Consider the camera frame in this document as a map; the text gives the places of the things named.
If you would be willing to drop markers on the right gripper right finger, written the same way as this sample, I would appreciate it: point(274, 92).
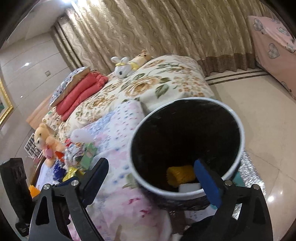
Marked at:
point(210, 181)

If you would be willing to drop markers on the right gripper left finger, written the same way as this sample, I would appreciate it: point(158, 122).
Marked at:
point(92, 181)

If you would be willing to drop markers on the green juice carton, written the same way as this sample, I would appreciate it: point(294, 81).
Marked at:
point(88, 156)

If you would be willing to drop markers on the white round trash bin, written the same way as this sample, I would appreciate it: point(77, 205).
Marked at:
point(181, 132)

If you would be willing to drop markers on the white item in bin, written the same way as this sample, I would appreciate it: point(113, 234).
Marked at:
point(189, 187)

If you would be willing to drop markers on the silver foil floor mat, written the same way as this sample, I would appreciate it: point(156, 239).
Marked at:
point(200, 207)

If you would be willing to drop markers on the yellow item in bin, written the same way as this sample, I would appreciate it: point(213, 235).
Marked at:
point(180, 175)

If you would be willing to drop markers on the pink blue floral blanket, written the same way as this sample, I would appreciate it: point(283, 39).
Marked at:
point(120, 210)

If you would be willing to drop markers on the peach teddy bear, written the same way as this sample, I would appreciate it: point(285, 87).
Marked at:
point(50, 146)

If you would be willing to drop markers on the red folded blanket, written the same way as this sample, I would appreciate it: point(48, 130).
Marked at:
point(92, 83)

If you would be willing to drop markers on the blue patterned pillow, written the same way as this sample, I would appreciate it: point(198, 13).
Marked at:
point(67, 85)

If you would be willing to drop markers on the white plush rabbit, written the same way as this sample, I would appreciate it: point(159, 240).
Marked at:
point(122, 68)

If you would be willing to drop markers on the beige floral quilt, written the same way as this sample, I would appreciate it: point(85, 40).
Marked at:
point(158, 82)

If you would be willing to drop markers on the small brown plush bear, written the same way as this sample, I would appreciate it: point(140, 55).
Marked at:
point(140, 60)

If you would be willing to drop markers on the beige patterned curtain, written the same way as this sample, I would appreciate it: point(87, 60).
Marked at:
point(214, 33)

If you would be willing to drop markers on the pink heart covered furniture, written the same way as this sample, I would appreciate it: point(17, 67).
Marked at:
point(274, 49)

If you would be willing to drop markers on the gold picture frame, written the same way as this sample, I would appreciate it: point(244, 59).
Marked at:
point(6, 104)

